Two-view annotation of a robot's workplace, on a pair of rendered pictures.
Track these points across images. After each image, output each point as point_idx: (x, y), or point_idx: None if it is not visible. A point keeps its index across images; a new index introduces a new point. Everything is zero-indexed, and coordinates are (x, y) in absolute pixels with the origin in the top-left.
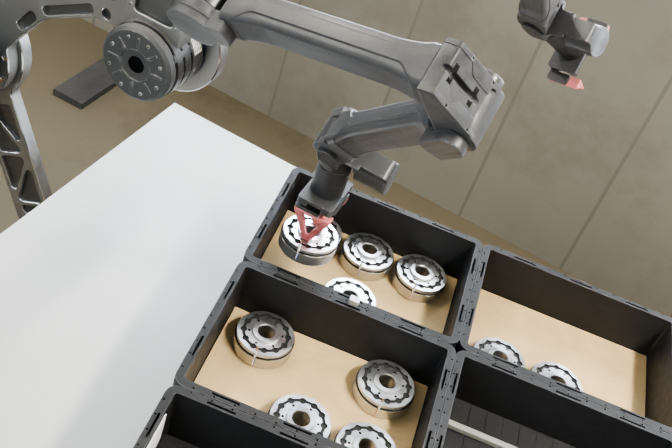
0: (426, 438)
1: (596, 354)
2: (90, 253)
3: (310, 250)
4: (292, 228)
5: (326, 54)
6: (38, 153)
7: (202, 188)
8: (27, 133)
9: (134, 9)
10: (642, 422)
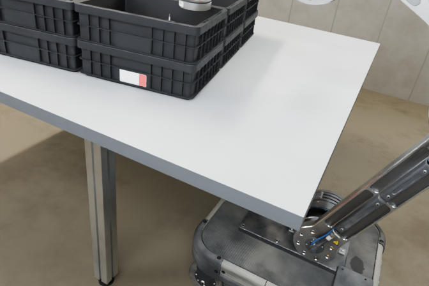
0: None
1: None
2: (300, 100)
3: None
4: None
5: None
6: (381, 173)
7: (246, 135)
8: (398, 158)
9: None
10: None
